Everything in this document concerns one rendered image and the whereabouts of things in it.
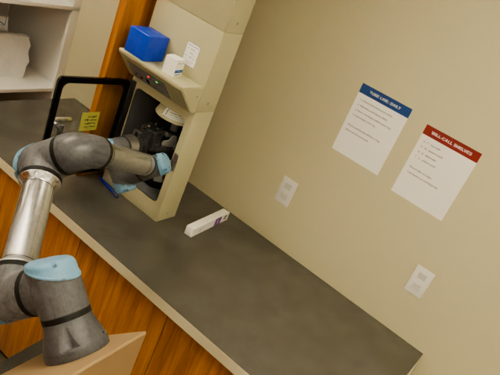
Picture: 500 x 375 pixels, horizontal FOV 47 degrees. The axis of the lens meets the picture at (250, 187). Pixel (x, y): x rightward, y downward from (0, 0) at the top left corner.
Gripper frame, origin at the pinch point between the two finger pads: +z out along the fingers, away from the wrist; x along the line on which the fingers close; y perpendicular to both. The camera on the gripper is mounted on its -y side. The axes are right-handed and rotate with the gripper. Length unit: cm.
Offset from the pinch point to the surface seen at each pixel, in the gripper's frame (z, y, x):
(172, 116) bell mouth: -6.3, 13.0, -3.2
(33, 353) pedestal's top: -89, -20, -45
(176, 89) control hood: -18.3, 29.1, -10.9
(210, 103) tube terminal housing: -1.2, 23.4, -14.0
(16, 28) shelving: 32, -18, 145
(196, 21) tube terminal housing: -6.0, 48.7, -1.4
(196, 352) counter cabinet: -41, -34, -64
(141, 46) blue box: -17.8, 35.5, 8.8
